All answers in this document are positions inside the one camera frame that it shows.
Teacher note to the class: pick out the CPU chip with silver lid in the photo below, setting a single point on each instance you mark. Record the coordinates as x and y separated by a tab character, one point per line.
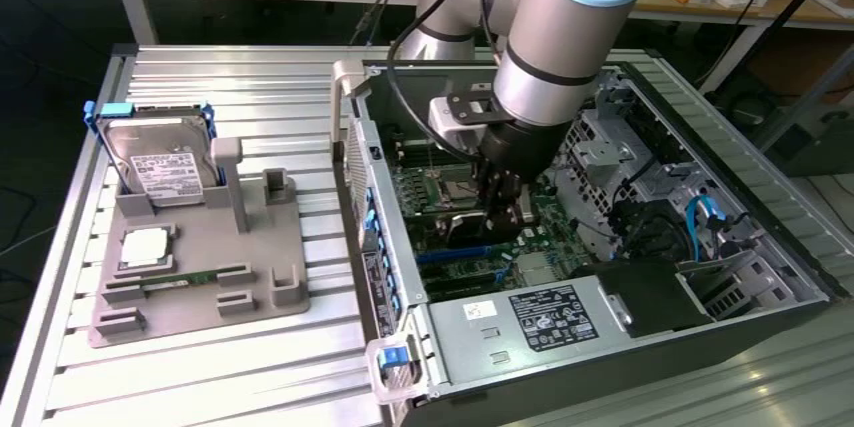
145	247

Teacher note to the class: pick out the blue expansion slot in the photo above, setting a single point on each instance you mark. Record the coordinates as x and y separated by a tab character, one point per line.
455	253

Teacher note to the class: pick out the CPU socket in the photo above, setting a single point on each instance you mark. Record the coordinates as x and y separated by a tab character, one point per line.
457	187

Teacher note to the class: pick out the Nvidia Quadro graphics card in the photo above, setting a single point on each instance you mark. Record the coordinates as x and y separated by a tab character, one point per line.
468	229

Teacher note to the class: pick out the green RAM stick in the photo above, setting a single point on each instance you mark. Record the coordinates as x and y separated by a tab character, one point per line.
188	278

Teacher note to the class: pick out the silver hard disk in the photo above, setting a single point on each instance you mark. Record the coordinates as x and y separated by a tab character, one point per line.
157	167

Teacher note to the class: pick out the black slanted pole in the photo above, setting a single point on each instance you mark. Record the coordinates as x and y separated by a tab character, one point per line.
781	17

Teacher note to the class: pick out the open black PC case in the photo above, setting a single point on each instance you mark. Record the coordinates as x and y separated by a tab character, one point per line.
735	147

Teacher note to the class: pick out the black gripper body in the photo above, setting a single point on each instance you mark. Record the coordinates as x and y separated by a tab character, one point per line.
521	147

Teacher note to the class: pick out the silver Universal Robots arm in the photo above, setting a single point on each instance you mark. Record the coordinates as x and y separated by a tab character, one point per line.
568	32

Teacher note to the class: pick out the grey power supply unit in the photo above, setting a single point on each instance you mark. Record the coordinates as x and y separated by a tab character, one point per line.
481	342

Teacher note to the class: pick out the wooden desk with clutter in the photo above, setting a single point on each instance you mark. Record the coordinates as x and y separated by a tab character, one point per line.
735	9

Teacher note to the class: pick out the blue case latch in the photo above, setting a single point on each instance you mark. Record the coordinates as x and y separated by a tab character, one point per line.
392	357

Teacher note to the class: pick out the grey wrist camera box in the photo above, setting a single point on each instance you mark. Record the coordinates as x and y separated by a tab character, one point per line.
455	119

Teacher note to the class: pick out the silver disk bay cage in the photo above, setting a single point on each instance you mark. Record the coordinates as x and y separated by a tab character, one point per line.
604	147

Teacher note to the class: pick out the green motherboard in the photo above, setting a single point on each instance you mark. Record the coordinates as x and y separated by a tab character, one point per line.
555	242

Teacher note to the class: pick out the grey printed parts rack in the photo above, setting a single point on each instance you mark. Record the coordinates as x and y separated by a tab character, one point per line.
201	242

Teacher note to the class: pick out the blue disk caddy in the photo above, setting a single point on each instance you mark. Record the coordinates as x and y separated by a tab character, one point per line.
114	111

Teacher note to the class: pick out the silver chipset heatsink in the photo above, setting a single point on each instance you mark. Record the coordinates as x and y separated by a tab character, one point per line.
537	267

